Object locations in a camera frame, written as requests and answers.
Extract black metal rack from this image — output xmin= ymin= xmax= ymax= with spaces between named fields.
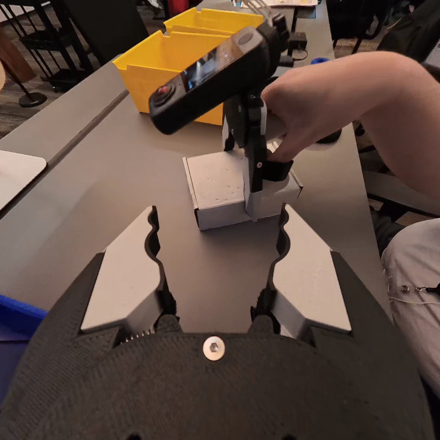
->
xmin=21 ymin=0 xmax=95 ymax=93

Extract black chair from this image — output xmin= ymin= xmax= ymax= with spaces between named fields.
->
xmin=326 ymin=0 xmax=389 ymax=54

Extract blue plastic bin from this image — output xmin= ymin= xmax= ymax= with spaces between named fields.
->
xmin=0 ymin=294 xmax=49 ymax=406

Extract person's right hand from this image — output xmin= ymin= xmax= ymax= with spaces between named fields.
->
xmin=261 ymin=65 xmax=362 ymax=163

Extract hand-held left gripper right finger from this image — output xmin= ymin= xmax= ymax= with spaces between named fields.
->
xmin=250 ymin=203 xmax=352 ymax=340

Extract yellow plastic bin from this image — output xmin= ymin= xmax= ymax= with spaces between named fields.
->
xmin=164 ymin=7 xmax=265 ymax=36
xmin=113 ymin=30 xmax=241 ymax=126

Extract white cardboard box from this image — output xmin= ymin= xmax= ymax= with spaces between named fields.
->
xmin=182 ymin=151 xmax=304 ymax=231

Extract person's right forearm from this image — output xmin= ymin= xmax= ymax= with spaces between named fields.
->
xmin=344 ymin=52 xmax=440 ymax=208

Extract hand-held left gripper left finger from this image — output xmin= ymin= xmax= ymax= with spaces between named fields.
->
xmin=80 ymin=206 xmax=177 ymax=336

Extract person's grey trousers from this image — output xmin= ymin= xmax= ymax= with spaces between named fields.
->
xmin=381 ymin=218 xmax=440 ymax=396

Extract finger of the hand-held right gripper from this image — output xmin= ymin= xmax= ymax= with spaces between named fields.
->
xmin=243 ymin=156 xmax=267 ymax=223
xmin=222 ymin=120 xmax=238 ymax=152

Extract black round-base post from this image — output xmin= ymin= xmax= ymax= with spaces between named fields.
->
xmin=0 ymin=3 xmax=47 ymax=108

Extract printed papers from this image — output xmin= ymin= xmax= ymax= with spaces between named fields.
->
xmin=266 ymin=0 xmax=318 ymax=8

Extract white flat board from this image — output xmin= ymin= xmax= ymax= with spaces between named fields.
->
xmin=0 ymin=150 xmax=47 ymax=210

